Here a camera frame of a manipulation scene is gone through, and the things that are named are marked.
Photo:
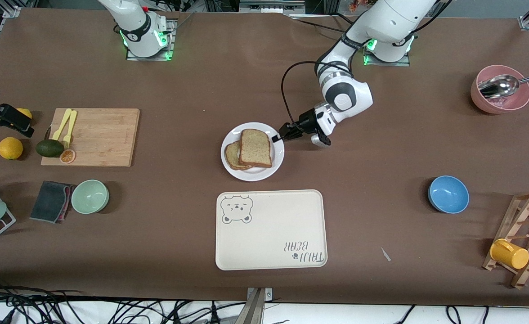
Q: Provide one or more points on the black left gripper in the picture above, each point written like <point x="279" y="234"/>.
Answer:
<point x="305" y="122"/>

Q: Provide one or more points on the toast bread slice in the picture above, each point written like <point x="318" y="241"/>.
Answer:
<point x="255" y="148"/>
<point x="232" y="155"/>

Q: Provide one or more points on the white round plate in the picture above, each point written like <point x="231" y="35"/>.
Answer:
<point x="253" y="175"/>

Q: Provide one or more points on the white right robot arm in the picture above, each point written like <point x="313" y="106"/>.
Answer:
<point x="136" y="24"/>

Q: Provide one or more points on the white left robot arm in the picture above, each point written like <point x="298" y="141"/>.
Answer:
<point x="381" y="22"/>

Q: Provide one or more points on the yellow lemon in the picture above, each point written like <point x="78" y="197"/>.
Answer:
<point x="25" y="112"/>
<point x="10" y="148"/>

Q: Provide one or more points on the dark green avocado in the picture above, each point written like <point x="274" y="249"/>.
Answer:
<point x="50" y="148"/>

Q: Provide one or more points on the yellow plastic knife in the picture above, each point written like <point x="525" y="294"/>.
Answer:
<point x="62" y="126"/>

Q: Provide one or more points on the yellow plastic fork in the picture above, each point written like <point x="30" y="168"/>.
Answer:
<point x="72" y="121"/>

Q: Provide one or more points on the orange fruit slice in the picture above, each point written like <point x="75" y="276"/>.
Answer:
<point x="68" y="156"/>

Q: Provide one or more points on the wooden cutting board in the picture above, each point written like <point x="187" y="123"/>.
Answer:
<point x="98" y="139"/>

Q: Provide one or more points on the dark folded cloth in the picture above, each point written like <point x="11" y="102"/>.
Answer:
<point x="51" y="201"/>

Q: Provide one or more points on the pale green bowl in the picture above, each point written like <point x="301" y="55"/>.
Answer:
<point x="90" y="196"/>

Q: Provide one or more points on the cream bear print tray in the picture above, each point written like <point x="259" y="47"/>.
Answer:
<point x="269" y="234"/>

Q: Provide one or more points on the small white paper scrap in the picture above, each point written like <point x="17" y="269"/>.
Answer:
<point x="385" y="254"/>

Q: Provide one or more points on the blue bowl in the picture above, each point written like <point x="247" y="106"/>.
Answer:
<point x="449" y="194"/>

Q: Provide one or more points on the pink bowl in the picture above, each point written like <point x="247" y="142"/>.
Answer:
<point x="498" y="108"/>

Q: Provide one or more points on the metal serving spoon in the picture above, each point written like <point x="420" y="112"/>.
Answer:
<point x="498" y="86"/>

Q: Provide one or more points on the wooden mug rack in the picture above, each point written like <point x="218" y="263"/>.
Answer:
<point x="515" y="225"/>

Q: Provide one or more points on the yellow mug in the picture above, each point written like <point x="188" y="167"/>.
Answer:
<point x="512" y="256"/>

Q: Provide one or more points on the aluminium corner bracket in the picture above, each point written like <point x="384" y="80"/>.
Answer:
<point x="11" y="12"/>
<point x="526" y="22"/>

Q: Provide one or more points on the grey metal frame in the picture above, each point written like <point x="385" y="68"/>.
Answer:
<point x="271" y="5"/>

